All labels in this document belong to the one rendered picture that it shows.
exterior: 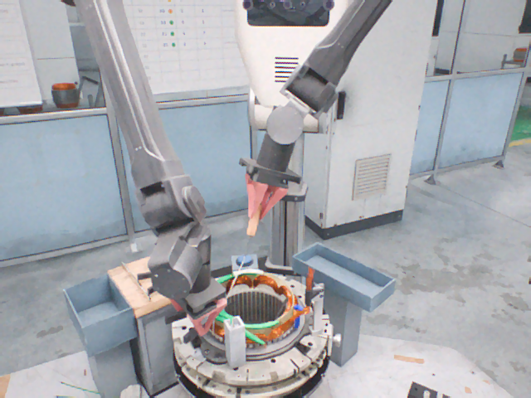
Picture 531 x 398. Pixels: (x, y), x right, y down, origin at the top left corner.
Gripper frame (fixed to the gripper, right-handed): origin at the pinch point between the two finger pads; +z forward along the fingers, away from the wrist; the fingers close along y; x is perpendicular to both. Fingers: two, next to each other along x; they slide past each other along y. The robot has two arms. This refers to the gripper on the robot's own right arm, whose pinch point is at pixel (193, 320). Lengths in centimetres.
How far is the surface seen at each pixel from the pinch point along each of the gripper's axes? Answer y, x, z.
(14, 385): -45, -25, 45
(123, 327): -21.6, -4.0, 17.3
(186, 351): -0.3, -1.5, 7.4
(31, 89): -222, 41, 23
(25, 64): -223, 41, 9
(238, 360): 8.9, 3.3, 4.7
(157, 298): -20.8, 4.2, 13.0
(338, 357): 8, 41, 35
